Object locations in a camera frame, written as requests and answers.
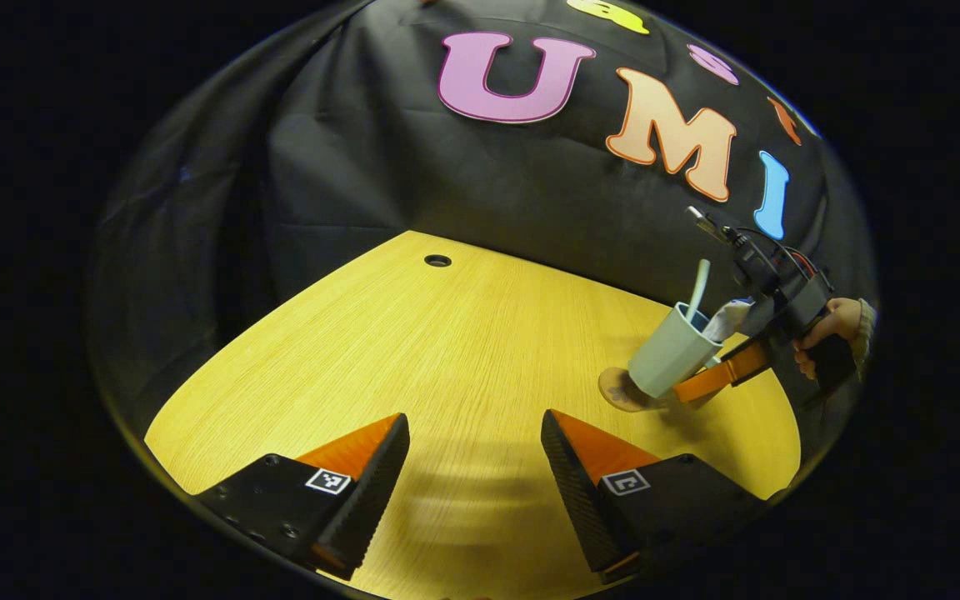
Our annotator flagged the wooden desktop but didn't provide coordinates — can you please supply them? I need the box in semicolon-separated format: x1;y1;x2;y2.
145;231;802;600

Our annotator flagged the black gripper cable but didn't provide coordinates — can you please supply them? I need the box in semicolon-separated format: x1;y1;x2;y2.
738;225;821;281

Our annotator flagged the pale green cup wooden handle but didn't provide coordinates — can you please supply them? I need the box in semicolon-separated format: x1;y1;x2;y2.
627;302;724;399

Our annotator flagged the white toothpaste tube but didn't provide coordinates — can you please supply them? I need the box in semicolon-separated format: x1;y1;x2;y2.
701;298;754;344

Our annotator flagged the round brown coaster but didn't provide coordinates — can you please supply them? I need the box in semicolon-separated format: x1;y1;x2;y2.
598;367;658;413

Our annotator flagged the pale green toothbrush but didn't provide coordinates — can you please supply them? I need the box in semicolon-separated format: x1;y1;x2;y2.
687;259;712;322

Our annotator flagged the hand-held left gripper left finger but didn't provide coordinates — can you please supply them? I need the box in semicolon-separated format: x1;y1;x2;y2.
197;412;411;582

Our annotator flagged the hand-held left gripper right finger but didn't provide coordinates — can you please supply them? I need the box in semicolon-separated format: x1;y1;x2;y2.
541;408;768;584

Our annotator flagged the black backdrop cloth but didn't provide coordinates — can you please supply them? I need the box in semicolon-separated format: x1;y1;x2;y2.
88;0;878;401

